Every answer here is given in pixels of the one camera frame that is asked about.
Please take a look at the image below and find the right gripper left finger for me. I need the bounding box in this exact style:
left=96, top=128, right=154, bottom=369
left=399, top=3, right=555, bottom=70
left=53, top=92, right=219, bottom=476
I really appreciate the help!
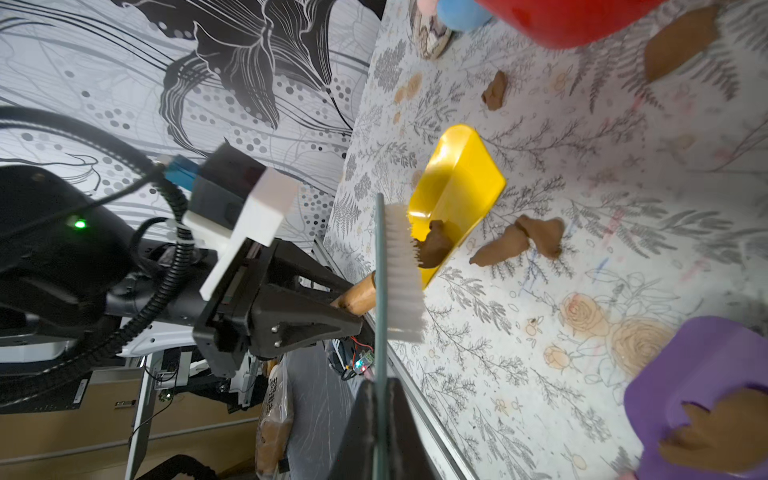
left=327, top=380, right=378, bottom=480

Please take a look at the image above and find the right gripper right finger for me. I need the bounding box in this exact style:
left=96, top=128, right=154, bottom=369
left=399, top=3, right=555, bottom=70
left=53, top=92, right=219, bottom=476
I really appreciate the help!
left=386, top=377, right=437, bottom=480

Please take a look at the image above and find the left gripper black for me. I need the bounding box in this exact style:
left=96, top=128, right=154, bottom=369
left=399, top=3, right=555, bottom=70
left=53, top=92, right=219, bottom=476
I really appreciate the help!
left=193, top=239, right=362, bottom=378

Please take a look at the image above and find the green cleaning brush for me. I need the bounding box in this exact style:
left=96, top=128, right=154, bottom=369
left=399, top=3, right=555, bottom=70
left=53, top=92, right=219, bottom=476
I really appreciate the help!
left=373, top=193, right=424, bottom=479

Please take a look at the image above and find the yellow trowel wooden handle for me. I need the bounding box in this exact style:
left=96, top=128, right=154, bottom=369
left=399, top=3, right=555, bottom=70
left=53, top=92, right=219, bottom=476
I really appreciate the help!
left=333, top=125, right=506, bottom=316

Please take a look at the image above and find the purple trowel pink handle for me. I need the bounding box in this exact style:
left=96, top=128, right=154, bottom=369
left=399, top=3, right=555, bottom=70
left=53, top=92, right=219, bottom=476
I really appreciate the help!
left=624, top=316, right=767, bottom=479

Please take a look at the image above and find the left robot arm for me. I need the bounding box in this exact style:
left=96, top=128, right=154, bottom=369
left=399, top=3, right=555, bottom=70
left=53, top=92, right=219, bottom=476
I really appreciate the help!
left=1, top=106, right=363, bottom=412

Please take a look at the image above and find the brown soil clump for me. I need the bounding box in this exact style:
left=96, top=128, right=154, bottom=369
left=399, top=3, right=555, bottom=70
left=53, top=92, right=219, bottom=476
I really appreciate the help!
left=643, top=5, right=720, bottom=83
left=469, top=215, right=565, bottom=267
left=481, top=71, right=507, bottom=111

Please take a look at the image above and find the red plastic bucket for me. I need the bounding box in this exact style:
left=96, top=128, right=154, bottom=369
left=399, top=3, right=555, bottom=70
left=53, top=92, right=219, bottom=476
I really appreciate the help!
left=479, top=0, right=662, bottom=49

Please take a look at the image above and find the plush doll toy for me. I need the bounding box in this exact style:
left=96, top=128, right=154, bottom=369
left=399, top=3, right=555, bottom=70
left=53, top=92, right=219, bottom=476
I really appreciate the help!
left=409, top=0, right=493, bottom=60

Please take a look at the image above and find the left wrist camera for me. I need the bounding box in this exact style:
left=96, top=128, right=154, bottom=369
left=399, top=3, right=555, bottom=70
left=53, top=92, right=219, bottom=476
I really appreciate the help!
left=161, top=142, right=301, bottom=301

